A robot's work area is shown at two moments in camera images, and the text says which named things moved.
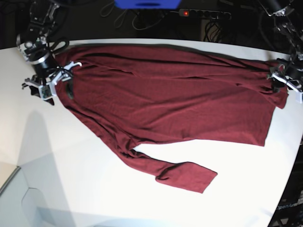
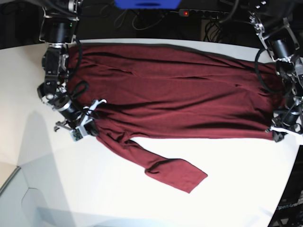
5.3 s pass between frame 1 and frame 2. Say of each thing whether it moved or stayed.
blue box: stayed
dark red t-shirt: stayed
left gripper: moved
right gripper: moved
